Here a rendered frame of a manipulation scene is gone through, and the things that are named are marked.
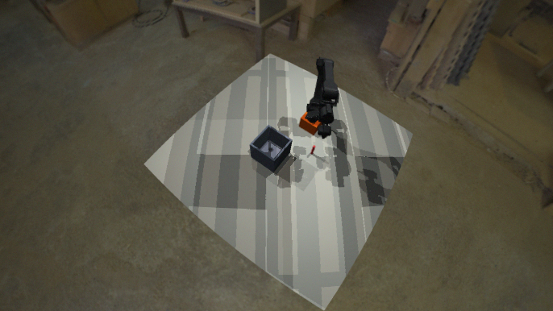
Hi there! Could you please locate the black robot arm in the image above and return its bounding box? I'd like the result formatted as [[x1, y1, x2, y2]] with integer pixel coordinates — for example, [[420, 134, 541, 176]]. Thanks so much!
[[305, 57, 339, 124]]

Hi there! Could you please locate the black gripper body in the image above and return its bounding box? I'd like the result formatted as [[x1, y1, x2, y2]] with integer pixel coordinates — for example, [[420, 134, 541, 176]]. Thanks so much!
[[318, 106, 331, 136]]

